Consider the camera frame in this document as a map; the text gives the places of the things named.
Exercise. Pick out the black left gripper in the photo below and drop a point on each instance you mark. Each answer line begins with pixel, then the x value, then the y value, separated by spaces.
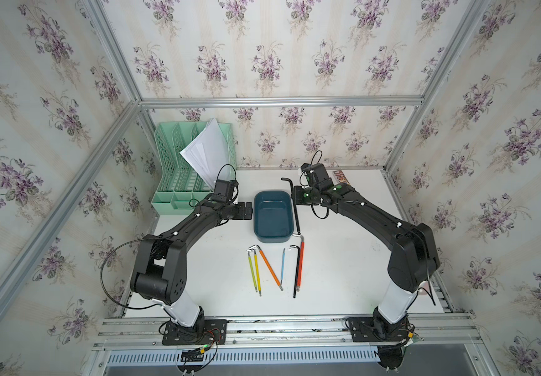
pixel 240 211

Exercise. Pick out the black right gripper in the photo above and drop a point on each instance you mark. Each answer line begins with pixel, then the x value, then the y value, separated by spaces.
pixel 297 189

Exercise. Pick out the large black hex key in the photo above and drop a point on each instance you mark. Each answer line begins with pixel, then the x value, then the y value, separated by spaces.
pixel 294 206

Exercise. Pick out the thin black hex key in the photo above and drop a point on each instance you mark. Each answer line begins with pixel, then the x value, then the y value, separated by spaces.
pixel 295 272

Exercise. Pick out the red handled hex key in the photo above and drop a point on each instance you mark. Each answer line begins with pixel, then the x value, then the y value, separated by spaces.
pixel 300 262

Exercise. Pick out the orange handled hex key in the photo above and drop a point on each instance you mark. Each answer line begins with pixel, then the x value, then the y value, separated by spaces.
pixel 263 256

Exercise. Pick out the yellow handled hex key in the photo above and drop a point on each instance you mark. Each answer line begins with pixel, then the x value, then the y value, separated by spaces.
pixel 256 268

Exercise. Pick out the blue handled hex key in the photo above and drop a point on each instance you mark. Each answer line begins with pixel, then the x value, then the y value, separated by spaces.
pixel 283 255

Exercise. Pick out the green handled hex key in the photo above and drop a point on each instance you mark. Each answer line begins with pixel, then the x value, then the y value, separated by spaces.
pixel 252 271

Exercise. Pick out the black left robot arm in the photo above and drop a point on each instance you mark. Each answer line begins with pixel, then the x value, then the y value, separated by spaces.
pixel 160 269

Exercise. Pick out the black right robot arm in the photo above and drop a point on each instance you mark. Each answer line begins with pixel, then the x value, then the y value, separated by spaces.
pixel 413 260

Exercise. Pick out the dark teal storage box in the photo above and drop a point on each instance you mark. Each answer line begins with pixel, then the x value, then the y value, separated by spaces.
pixel 273 217

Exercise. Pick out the green plastic desk organizer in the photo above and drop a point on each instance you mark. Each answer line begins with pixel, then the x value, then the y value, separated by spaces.
pixel 180 186

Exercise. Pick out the white paper stack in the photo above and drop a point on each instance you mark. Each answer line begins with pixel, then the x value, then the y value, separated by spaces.
pixel 208 153

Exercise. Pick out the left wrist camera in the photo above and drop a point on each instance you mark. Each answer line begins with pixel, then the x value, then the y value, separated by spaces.
pixel 225 191

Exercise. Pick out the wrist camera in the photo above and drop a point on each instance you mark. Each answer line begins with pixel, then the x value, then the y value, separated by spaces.
pixel 317 176
pixel 225 191

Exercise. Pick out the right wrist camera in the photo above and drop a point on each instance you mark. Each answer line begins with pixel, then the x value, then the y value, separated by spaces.
pixel 317 176

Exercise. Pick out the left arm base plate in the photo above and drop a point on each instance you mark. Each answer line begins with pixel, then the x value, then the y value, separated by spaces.
pixel 203 333

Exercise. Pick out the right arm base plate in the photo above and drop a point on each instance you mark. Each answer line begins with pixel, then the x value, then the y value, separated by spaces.
pixel 370 329

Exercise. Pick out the aluminium mounting rail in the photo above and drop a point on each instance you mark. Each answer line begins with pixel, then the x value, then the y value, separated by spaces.
pixel 288 331

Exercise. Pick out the white slotted cable duct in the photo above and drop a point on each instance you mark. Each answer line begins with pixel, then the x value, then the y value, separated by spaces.
pixel 247 356

